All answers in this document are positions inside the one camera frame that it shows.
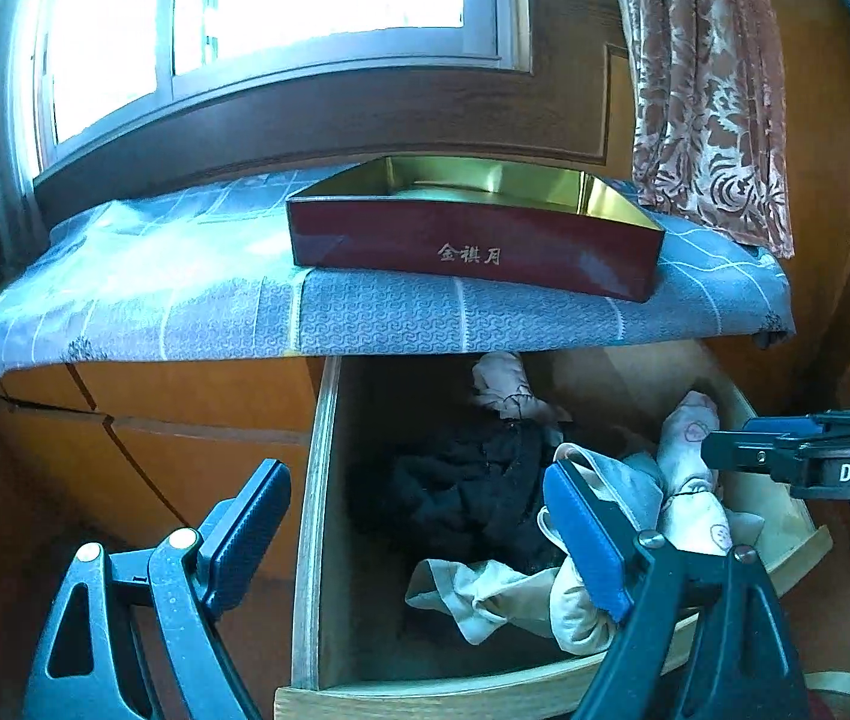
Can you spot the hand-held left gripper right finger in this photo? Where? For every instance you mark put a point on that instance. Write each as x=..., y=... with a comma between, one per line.
x=590, y=540

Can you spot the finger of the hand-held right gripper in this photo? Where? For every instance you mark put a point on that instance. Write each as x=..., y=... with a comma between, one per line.
x=778, y=424
x=740, y=450

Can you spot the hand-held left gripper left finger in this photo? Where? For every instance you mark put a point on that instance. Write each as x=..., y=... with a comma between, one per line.
x=245, y=532

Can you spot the white printed underwear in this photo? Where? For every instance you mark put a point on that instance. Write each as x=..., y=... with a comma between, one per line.
x=687, y=465

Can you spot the grey blue underwear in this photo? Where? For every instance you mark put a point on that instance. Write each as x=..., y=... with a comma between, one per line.
x=624, y=487

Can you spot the beige underwear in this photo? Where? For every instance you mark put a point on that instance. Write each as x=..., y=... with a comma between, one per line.
x=470, y=592

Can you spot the wooden drawer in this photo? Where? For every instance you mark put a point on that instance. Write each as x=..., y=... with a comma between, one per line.
x=350, y=615

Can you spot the black lace underwear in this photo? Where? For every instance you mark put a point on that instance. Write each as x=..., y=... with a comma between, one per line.
x=455, y=480

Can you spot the pink underwear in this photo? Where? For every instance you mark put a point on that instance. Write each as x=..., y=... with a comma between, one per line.
x=504, y=386

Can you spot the dark red box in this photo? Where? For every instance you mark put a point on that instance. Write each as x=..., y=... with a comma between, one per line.
x=470, y=240

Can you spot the wooden dresser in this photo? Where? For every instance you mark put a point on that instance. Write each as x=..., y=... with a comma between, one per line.
x=170, y=450

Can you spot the grey patterned cloth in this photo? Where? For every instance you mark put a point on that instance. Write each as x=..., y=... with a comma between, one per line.
x=170, y=292

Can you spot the brown patterned curtain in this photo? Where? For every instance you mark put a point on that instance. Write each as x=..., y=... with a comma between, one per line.
x=702, y=90

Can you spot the window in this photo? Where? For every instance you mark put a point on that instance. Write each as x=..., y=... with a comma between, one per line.
x=282, y=7

